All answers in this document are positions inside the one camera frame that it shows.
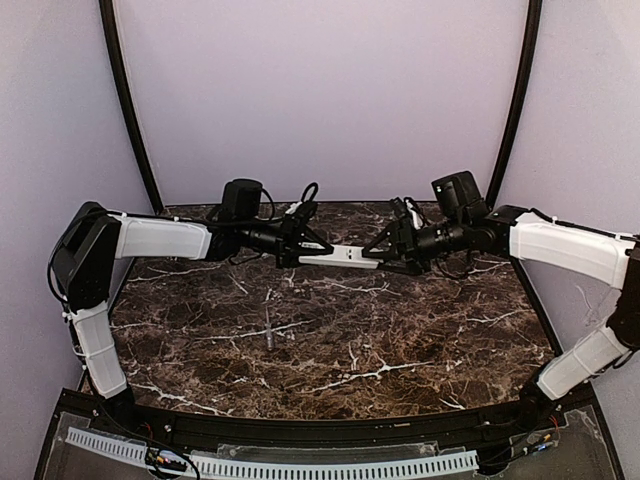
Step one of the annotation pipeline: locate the white remote control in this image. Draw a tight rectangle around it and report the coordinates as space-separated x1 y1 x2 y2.
298 242 382 269

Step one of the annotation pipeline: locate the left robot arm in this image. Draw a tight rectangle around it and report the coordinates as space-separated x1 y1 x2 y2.
48 179 334 403

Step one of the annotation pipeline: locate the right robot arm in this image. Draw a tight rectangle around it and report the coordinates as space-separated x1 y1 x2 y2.
362 171 639 400

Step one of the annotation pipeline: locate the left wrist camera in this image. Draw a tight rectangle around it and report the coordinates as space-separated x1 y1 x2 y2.
284 182 319 215

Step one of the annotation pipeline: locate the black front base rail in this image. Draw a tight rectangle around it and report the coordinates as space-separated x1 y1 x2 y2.
49 384 601 459

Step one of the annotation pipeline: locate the white right cable duct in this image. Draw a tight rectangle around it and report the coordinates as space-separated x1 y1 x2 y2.
192 450 479 480

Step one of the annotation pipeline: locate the white cable duct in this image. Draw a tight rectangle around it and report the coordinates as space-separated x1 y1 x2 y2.
192 450 479 480
65 427 147 468

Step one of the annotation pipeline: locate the white left cable duct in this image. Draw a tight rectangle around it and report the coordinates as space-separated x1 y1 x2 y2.
65 427 147 468

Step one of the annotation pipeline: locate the black right corner post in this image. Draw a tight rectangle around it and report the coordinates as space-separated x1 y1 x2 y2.
485 0 543 208

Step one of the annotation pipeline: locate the black corner post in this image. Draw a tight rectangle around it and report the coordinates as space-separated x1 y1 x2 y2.
485 0 543 208
98 0 164 213

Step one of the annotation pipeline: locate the black left corner post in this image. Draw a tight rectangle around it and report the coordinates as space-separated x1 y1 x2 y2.
98 0 164 213

